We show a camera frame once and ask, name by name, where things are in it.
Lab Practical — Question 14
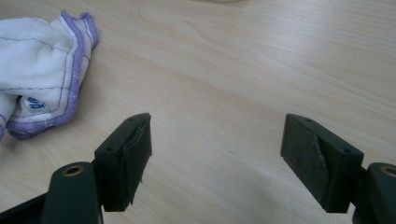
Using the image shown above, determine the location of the white cloth with purple edge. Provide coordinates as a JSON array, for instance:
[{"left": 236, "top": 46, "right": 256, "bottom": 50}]
[{"left": 0, "top": 9, "right": 100, "bottom": 141}]

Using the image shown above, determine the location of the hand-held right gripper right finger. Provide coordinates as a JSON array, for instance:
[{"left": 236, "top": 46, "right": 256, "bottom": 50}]
[{"left": 280, "top": 113, "right": 365, "bottom": 214}]

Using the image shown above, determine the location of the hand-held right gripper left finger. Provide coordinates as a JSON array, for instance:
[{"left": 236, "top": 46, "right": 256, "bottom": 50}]
[{"left": 93, "top": 112, "right": 153, "bottom": 213}]

